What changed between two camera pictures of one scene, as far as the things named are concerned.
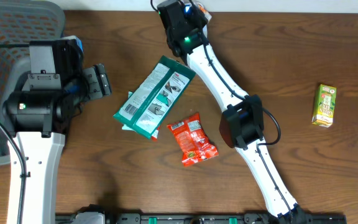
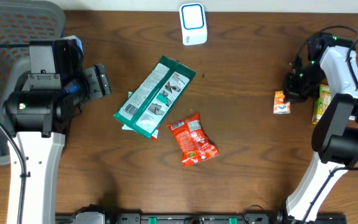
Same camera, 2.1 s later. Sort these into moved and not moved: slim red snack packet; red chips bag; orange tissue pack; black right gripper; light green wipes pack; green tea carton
Moved: orange tissue pack; black right gripper
Not moved: light green wipes pack; red chips bag; green tea carton; slim red snack packet
